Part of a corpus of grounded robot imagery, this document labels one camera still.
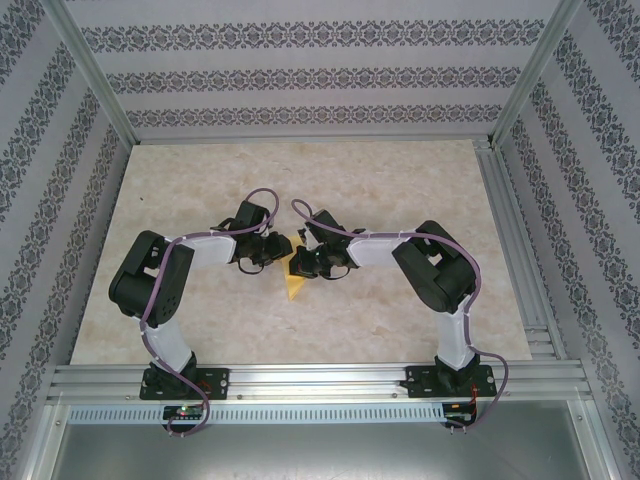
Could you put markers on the yellow paper sheet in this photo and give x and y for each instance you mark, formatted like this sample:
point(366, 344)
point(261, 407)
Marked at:
point(295, 285)

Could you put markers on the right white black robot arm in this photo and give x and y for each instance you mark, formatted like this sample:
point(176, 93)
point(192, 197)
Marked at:
point(452, 340)

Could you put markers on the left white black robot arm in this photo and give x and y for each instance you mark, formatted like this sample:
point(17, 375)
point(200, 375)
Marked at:
point(170, 345)

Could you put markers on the grey metal shelf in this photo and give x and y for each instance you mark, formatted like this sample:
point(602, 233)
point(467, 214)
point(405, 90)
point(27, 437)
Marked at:
point(320, 455)

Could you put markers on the long aluminium mounting rail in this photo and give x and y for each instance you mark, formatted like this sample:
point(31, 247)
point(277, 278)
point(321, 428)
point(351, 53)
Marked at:
point(320, 380)

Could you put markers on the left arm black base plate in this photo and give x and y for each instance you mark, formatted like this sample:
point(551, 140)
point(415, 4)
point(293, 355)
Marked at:
point(215, 382)

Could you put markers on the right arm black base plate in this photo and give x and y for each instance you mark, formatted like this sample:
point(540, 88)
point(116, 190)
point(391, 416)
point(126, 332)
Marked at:
point(420, 382)

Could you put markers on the aluminium side rail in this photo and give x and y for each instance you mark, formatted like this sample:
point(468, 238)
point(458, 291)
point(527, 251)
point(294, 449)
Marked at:
point(515, 250)

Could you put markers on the aluminium frame post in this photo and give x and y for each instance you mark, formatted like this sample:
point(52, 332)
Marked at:
point(535, 70)
point(90, 70)

